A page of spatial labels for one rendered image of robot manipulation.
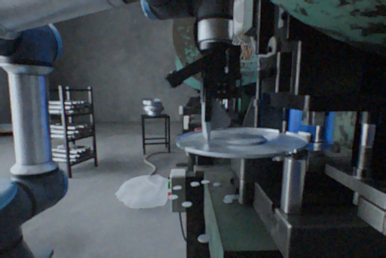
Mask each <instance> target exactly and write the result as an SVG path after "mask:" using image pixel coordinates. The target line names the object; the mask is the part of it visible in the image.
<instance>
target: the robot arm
mask: <svg viewBox="0 0 386 258"><path fill-rule="evenodd" d="M139 1H141V5H142V9H143V11H144V12H145V15H146V16H147V17H148V19H151V20H167V19H176V18H195V17H198V42H199V43H200V45H199V51H200V52H203V53H208V54H205V55H204V56H202V57H201V58H198V59H197V60H196V61H194V62H192V63H190V64H188V65H186V66H184V67H183V68H182V69H179V70H178V71H176V70H175V71H173V72H169V74H167V75H166V78H165V79H164V82H165V83H166V84H167V86H168V88H173V89H174V88H177V87H179V86H180V85H181V84H182V83H183V82H184V81H185V80H186V79H189V78H190V77H192V76H193V75H196V74H197V73H198V72H201V71H202V70H203V71H202V72H201V74H200V76H201V98H202V127H203V135H204V138H205V139H206V141H207V142H209V141H210V133H211V131H214V130H217V129H220V128H222V127H228V126H229V125H230V124H231V119H230V118H229V117H228V116H227V115H224V114H223V113H222V112H221V105H220V104H219V102H217V101H212V98H213V99H221V100H231V99H233V98H241V75H242V73H240V45H233V44H232V42H233V38H234V0H0V66H2V67H3V68H4V69H5V70H7V71H8V77H9V84H10V90H11V110H12V116H13V123H14V143H15V149H16V157H17V163H16V164H15V165H14V166H13V167H12V168H11V178H10V179H7V178H2V179H0V258H35V257H34V253H33V252H32V251H31V250H30V248H29V246H28V245H27V243H26V242H25V241H24V239H23V229H22V225H23V224H24V223H25V222H27V221H29V220H31V219H32V218H33V217H36V216H37V215H38V214H40V213H41V212H43V211H45V210H47V209H48V208H50V207H53V206H54V205H55V204H57V203H58V202H59V201H61V200H62V199H63V198H64V197H65V195H66V194H67V190H68V188H69V181H68V177H67V176H66V174H64V170H63V169H61V168H60V166H59V163H58V162H56V161H55V160H53V153H52V142H51V113H50V103H49V93H48V82H47V76H48V74H49V73H50V72H51V71H52V70H54V62H55V61H57V60H58V56H59V55H61V53H62V39H61V37H60V35H59V32H58V31H57V30H56V28H55V27H54V26H53V25H52V23H55V22H60V21H63V20H68V19H70V18H76V17H80V16H83V15H85V14H92V13H95V12H97V11H104V10H107V9H110V8H113V7H119V6H122V5H126V4H130V3H134V2H139ZM217 54H218V55H217ZM218 56H220V58H218ZM209 66H210V67H209ZM236 80H240V88H239V94H238V93H237V90H236V86H237V81H236Z"/></svg>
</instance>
